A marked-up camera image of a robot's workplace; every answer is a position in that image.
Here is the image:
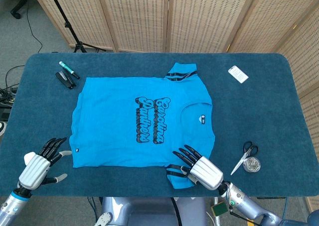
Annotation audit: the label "black office chair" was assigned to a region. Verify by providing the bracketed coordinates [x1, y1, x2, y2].
[0, 0, 33, 19]

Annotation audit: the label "black handled scissors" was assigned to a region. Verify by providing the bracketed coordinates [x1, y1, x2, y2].
[230, 141, 259, 176]

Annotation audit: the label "blue Carolina Panthers T-shirt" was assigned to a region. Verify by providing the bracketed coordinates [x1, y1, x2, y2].
[69, 62, 215, 189]

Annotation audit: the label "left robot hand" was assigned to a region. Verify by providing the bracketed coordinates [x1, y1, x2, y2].
[18, 137, 73, 190]

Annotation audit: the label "black stapler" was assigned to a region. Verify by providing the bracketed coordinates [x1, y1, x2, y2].
[55, 71, 77, 90]

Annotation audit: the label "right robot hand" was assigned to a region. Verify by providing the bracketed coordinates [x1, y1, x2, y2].
[172, 144, 224, 191]

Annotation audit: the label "blue fabric table cover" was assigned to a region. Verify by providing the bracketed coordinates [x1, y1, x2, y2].
[0, 53, 319, 198]

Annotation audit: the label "black tripod stand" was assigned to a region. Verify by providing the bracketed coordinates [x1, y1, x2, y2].
[46, 0, 107, 54]

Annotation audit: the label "green marker pen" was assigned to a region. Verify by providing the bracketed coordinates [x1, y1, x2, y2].
[59, 61, 80, 80]

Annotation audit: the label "black floor cables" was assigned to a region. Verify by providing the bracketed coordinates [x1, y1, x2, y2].
[0, 64, 25, 112]

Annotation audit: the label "grey robot torso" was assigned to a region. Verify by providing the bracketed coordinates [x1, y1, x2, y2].
[93, 197, 207, 226]

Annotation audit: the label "green yellow sponge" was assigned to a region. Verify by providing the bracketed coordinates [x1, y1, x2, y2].
[210, 202, 229, 217]

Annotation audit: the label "white smartphone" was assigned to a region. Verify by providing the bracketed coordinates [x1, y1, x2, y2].
[228, 65, 249, 84]

